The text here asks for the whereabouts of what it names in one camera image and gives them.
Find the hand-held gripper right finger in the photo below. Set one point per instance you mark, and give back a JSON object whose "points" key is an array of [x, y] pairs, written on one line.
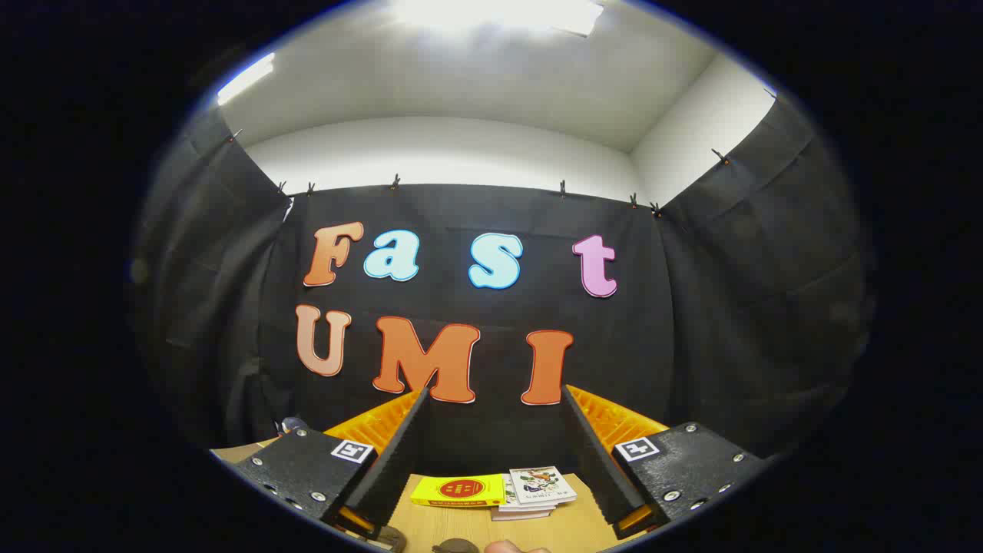
{"points": [[595, 461]]}

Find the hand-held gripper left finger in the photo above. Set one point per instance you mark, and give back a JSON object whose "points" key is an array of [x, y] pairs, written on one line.
{"points": [[399, 461]]}

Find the white illustrated book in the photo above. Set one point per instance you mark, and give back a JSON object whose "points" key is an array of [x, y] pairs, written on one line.
{"points": [[541, 485]]}

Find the yellow book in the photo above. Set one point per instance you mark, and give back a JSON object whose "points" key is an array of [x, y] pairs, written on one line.
{"points": [[457, 490]]}

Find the brown spine book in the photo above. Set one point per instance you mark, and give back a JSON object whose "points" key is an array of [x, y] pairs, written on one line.
{"points": [[518, 516]]}

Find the row of small cloth clips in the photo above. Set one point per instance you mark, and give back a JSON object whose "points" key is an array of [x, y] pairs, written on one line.
{"points": [[395, 183]]}

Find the narrow ceiling light strip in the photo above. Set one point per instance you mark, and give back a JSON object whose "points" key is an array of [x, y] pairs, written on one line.
{"points": [[246, 78]]}

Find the large ceiling light panel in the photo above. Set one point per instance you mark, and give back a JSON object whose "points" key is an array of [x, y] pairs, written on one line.
{"points": [[499, 14]]}

